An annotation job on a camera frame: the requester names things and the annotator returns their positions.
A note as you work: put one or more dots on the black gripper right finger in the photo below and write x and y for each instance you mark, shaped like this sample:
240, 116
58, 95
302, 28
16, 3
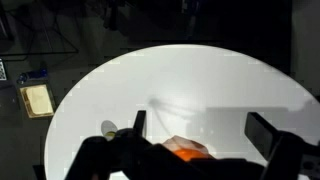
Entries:
286, 153

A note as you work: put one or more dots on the orange plastic bag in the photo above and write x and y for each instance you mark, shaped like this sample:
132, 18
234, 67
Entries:
186, 150

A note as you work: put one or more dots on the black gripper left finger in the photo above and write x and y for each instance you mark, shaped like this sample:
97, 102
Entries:
115, 156

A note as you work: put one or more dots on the tan plastic chair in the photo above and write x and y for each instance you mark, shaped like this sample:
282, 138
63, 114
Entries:
37, 100

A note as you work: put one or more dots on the blue bottle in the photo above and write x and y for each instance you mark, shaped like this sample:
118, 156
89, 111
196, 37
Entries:
32, 75

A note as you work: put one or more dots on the black white checkered board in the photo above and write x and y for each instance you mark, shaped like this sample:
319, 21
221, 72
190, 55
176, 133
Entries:
2, 69

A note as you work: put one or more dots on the yellow cap pill bottle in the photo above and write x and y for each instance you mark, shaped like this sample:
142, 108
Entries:
110, 135

